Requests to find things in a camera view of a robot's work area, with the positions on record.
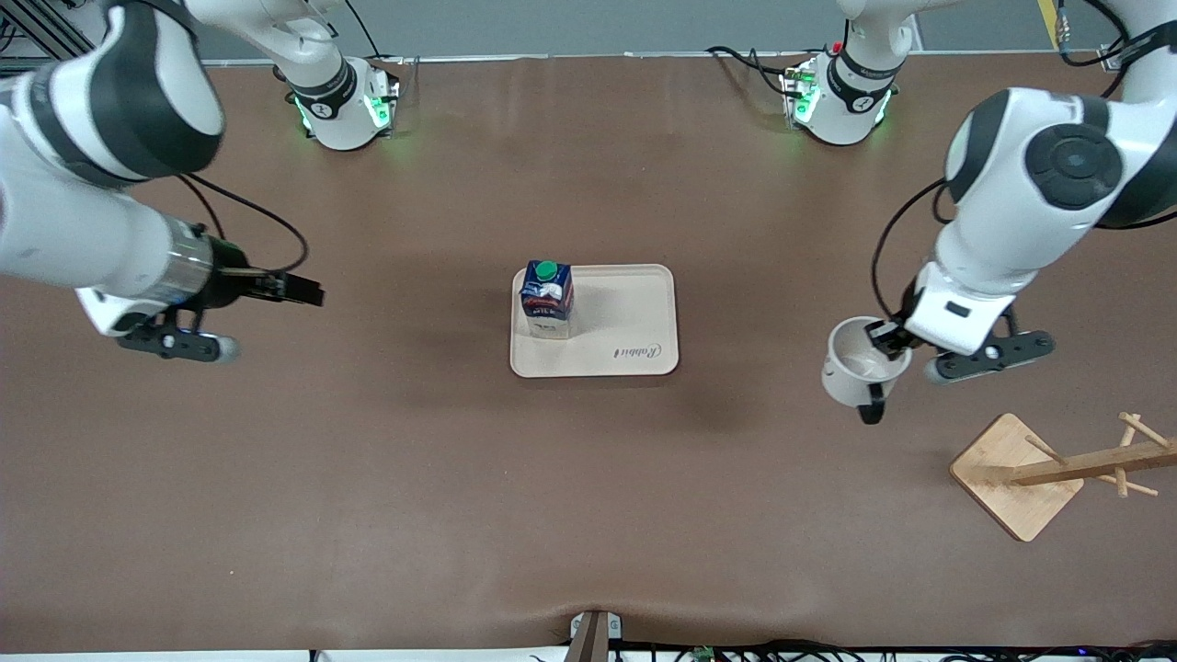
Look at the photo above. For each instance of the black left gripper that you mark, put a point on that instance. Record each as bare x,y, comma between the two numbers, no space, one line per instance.
890,335

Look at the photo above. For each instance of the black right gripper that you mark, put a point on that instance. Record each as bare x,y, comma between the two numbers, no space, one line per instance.
223,274

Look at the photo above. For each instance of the blue milk carton green cap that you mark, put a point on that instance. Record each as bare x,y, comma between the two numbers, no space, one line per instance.
547,303

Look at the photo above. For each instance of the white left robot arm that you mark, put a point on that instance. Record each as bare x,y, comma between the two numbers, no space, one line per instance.
1011,202

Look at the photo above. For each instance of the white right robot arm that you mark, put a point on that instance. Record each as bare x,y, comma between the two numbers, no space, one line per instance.
83,230

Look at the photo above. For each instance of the wooden cup rack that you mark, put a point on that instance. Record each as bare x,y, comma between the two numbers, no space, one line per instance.
1011,496

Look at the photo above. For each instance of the beige plastic tray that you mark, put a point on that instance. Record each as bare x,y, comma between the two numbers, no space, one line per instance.
607,322

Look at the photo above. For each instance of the small green circuit board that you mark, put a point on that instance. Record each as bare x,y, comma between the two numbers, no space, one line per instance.
703,655

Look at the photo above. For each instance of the aluminium frame post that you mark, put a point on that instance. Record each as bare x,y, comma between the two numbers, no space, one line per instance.
1114,57
37,28

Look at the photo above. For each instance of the brown camera mount post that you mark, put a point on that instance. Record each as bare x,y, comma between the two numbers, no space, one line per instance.
593,639

